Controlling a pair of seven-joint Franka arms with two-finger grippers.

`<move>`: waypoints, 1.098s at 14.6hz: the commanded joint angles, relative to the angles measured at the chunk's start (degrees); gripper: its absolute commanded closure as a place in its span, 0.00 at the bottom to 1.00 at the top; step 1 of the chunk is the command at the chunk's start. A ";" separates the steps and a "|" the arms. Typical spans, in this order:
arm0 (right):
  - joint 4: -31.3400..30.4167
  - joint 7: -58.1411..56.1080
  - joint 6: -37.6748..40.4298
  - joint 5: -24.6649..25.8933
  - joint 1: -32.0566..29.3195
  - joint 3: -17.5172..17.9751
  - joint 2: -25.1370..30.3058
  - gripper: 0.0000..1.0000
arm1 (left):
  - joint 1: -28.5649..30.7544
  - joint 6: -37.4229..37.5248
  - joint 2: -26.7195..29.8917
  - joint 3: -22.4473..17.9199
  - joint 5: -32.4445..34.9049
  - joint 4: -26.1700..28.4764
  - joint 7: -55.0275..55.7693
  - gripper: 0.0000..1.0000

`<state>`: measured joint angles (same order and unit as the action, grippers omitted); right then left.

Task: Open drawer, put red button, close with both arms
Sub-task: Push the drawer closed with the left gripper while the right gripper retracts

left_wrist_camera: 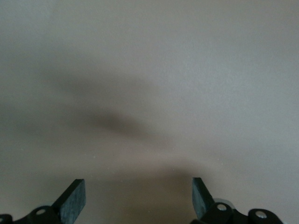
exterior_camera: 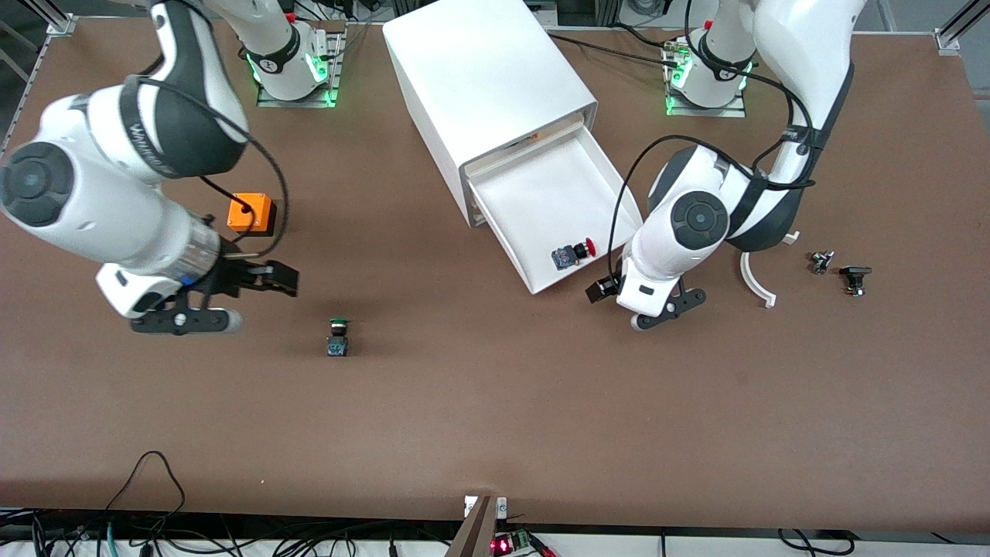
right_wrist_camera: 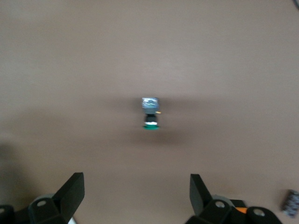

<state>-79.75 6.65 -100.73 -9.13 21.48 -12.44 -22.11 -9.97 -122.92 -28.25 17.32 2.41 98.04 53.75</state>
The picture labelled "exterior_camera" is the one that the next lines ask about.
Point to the white curved plastic piece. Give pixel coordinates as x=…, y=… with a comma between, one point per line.
x=754, y=286

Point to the white drawer cabinet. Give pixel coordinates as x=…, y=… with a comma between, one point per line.
x=479, y=70

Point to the white divider right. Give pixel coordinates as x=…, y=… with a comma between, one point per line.
x=503, y=157

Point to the green push button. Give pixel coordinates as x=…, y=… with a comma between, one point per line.
x=337, y=346

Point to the small grey metal part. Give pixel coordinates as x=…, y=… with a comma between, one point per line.
x=821, y=263

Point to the circuit board with red light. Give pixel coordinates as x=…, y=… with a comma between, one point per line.
x=514, y=541

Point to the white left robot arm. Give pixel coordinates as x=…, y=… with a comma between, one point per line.
x=804, y=46

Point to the small white bracket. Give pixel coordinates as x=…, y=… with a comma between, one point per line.
x=501, y=507

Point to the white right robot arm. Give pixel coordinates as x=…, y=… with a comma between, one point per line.
x=100, y=193

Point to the black switch part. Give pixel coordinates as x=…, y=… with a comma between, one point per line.
x=855, y=272

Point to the red push button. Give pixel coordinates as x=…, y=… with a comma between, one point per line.
x=564, y=257

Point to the orange button box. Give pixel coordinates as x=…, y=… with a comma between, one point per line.
x=259, y=217

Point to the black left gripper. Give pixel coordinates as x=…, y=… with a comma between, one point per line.
x=600, y=290

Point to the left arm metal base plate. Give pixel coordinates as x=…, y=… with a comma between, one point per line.
x=731, y=113

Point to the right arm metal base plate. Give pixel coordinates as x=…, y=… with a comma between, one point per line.
x=271, y=100

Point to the aluminium corner profile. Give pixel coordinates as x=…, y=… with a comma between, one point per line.
x=62, y=25
x=947, y=39

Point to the brown camera post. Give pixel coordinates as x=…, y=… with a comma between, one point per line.
x=476, y=534

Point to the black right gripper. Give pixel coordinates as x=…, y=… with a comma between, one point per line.
x=232, y=275

